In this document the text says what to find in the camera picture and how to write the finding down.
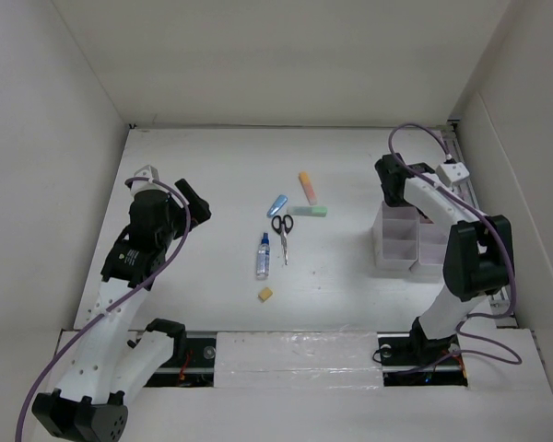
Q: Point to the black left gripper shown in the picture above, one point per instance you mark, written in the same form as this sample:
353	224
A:
197	208

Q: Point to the blue translucent correction tape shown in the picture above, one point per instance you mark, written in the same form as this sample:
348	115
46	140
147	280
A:
277	205

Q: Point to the orange highlighter marker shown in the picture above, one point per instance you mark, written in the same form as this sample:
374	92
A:
306	185

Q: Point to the clear blue spray bottle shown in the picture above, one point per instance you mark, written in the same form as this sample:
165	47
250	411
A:
263	258

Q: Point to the green highlighter marker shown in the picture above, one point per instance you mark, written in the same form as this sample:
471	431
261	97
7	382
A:
312	211

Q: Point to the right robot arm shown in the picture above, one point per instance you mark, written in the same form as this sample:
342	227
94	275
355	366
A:
478	260

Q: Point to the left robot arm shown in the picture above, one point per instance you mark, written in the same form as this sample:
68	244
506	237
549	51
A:
90	402

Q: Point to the white right organizer tray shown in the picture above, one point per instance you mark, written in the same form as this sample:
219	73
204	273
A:
431	247

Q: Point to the yellow eraser block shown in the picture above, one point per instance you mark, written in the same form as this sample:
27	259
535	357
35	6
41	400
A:
265	294

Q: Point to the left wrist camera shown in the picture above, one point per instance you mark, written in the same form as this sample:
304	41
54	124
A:
143	180

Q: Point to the black handled scissors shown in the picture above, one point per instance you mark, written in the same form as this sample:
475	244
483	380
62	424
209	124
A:
282	225

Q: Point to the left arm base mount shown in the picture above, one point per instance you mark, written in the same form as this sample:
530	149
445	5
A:
192	364

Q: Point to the aluminium rail right edge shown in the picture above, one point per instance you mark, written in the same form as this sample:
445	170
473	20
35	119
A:
500	303

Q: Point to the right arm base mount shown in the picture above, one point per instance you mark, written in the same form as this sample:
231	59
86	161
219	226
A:
411	359

